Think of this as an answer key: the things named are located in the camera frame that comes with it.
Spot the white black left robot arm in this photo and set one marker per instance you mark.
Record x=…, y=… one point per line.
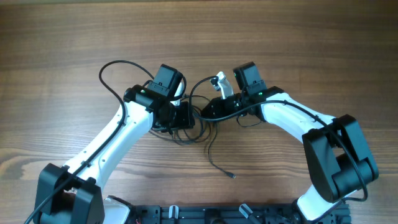
x=72, y=193

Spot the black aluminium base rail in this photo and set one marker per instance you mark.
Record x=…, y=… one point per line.
x=266, y=214

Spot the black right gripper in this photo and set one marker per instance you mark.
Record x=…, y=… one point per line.
x=219, y=104

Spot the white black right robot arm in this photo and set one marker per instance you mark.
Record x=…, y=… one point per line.
x=338, y=157

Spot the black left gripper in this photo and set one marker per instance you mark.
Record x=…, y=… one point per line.
x=186, y=121

